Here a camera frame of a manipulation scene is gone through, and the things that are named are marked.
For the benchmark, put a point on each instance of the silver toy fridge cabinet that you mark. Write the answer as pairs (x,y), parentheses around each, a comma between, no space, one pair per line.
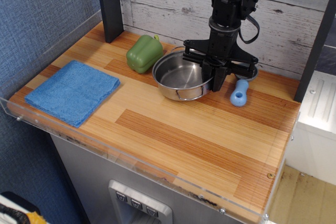
(90,174)

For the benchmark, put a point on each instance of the white side cabinet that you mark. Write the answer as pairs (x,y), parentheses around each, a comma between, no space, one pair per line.
(311,148)

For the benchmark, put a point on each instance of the green toy bell pepper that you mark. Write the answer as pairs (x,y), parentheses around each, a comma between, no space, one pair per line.
(144,53)

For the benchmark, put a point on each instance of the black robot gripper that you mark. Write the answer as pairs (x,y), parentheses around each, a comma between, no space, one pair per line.
(220,56)

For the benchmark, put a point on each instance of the dark shelf post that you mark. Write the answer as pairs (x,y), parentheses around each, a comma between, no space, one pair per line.
(112,19)
(315,51)

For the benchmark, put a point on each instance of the black yellow bag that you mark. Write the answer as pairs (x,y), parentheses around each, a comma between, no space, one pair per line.
(15,209)

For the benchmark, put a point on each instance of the clear acrylic table guard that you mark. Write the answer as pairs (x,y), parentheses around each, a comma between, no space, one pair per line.
(222,156)

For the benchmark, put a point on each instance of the blue grey toy scoop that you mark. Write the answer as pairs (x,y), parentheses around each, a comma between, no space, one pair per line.
(238,97)

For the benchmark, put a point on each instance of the silver dispenser button panel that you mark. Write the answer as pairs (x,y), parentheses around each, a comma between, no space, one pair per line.
(132,206)

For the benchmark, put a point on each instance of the stainless steel pot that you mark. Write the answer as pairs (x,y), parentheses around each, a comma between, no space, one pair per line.
(178,79)

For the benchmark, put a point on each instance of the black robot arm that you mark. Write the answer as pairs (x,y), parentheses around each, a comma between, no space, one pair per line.
(231,13)

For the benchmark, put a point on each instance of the dark left shelf post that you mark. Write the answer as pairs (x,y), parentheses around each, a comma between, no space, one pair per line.
(112,19)

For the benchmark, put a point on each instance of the dark right shelf post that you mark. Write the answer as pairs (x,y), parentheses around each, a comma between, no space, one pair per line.
(315,51)

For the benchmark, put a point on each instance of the folded blue cloth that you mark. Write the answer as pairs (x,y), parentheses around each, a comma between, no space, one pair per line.
(73,92)

